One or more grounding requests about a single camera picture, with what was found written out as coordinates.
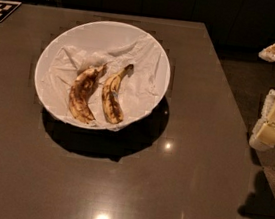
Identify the spotted banana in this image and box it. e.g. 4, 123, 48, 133
101, 64, 134, 125
68, 65, 107, 124

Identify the white bowl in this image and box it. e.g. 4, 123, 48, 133
35, 21, 171, 131

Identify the white paper towel liner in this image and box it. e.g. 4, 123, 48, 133
35, 26, 170, 131

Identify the black white fiducial marker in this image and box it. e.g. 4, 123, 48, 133
0, 0, 21, 23

